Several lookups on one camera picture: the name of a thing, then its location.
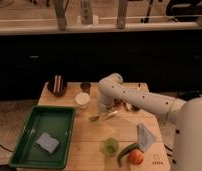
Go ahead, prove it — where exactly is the silver metal fork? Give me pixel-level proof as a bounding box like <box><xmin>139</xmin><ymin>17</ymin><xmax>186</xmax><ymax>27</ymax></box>
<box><xmin>88</xmin><ymin>110</ymin><xmax>119</xmax><ymax>123</ymax></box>

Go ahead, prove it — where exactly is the green plastic cup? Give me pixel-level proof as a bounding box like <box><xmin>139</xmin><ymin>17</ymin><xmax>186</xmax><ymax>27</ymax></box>
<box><xmin>102</xmin><ymin>138</ymin><xmax>119</xmax><ymax>156</ymax></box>

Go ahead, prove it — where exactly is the blue sponge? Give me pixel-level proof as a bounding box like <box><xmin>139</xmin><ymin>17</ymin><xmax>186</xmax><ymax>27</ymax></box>
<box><xmin>36</xmin><ymin>133</ymin><xmax>59</xmax><ymax>154</ymax></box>

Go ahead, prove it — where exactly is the dark bowl with chopsticks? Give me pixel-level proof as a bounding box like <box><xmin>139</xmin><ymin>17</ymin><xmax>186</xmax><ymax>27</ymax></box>
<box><xmin>47</xmin><ymin>75</ymin><xmax>67</xmax><ymax>97</ymax></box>

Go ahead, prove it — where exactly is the red tomato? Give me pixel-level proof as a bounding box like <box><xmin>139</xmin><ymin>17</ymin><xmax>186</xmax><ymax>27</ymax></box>
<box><xmin>128</xmin><ymin>149</ymin><xmax>144</xmax><ymax>165</ymax></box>

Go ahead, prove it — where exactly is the small dark cup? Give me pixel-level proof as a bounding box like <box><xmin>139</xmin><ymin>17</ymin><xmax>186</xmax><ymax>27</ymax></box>
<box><xmin>80</xmin><ymin>82</ymin><xmax>91</xmax><ymax>94</ymax></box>

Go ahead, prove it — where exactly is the orange bowl with food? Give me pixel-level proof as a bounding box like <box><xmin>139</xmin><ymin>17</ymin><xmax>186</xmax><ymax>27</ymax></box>
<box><xmin>111</xmin><ymin>99</ymin><xmax>124</xmax><ymax>107</ymax></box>

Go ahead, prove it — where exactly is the green plastic tray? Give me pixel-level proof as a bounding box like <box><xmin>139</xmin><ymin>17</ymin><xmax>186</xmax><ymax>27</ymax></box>
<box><xmin>9</xmin><ymin>106</ymin><xmax>75</xmax><ymax>169</ymax></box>

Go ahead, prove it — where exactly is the white round container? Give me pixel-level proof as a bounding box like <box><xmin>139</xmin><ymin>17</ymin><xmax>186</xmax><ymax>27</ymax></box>
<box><xmin>75</xmin><ymin>92</ymin><xmax>90</xmax><ymax>109</ymax></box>

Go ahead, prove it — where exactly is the blue folded cloth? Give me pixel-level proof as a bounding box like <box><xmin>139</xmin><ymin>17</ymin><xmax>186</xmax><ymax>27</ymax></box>
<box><xmin>137</xmin><ymin>123</ymin><xmax>155</xmax><ymax>152</ymax></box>

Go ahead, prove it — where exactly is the black cable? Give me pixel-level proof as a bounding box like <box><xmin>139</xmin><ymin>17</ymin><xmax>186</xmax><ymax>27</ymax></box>
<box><xmin>164</xmin><ymin>143</ymin><xmax>177</xmax><ymax>164</ymax></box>

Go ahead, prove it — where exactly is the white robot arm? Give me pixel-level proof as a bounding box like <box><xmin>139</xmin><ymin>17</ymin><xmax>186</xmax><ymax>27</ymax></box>
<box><xmin>98</xmin><ymin>73</ymin><xmax>202</xmax><ymax>171</ymax></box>

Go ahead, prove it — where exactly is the small yellowish food piece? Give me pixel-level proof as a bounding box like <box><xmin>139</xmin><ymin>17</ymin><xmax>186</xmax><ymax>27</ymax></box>
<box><xmin>124</xmin><ymin>103</ymin><xmax>132</xmax><ymax>111</ymax></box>

